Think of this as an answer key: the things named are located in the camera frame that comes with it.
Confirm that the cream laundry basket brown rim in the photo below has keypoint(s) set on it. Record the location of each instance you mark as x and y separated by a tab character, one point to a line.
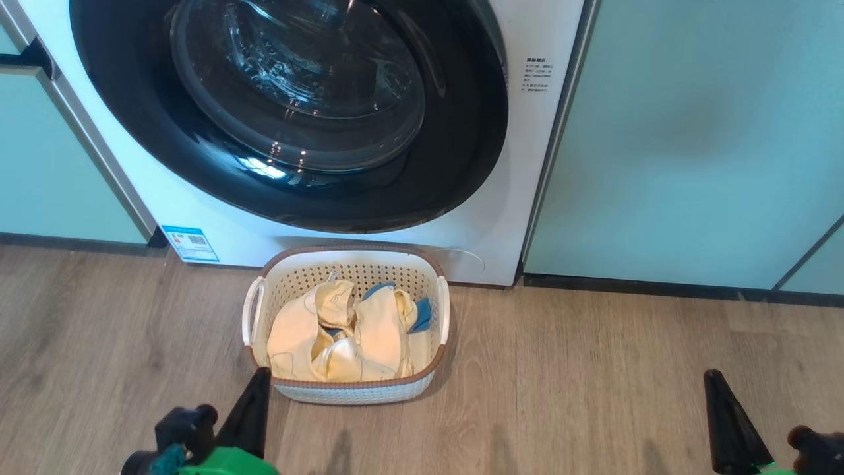
356	392

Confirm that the teal connector piece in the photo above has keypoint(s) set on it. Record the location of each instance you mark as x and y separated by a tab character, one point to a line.
168	458

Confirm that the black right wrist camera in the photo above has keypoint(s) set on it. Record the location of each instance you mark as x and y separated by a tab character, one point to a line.
821	452

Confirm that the round white filter cover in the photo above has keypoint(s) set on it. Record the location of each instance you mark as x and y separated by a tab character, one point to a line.
465	264

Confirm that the white front-load washing machine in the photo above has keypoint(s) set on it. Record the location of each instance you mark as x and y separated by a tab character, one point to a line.
165	198

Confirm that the round washing machine door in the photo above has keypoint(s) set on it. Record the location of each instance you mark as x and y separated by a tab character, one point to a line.
125	125

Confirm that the cream white garment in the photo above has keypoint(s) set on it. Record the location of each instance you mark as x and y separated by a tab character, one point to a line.
369	336

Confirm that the wide pale green cabinet panel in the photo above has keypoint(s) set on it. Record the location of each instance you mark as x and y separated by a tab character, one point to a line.
692	145

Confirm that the narrow pale green cabinet panel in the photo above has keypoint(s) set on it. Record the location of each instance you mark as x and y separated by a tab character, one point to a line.
821	270

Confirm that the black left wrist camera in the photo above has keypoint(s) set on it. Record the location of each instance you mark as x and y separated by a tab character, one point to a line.
188	425

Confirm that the pale green cabinet drawer front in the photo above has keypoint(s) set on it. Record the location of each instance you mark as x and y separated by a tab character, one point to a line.
6	41

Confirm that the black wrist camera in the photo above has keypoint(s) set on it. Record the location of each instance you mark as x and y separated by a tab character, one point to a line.
188	425
821	452

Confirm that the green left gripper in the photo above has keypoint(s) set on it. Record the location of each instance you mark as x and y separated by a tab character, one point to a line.
227	463

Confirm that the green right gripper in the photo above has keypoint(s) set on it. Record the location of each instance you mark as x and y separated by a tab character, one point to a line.
778	470

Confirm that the dark cabinet plinth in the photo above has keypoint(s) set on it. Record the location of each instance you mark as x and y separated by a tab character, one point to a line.
659	288
72	243

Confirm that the steel washer drum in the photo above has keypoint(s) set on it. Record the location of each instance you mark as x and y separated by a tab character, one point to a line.
297	53

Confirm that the blue energy label sticker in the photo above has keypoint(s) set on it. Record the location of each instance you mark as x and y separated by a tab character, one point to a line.
190	244

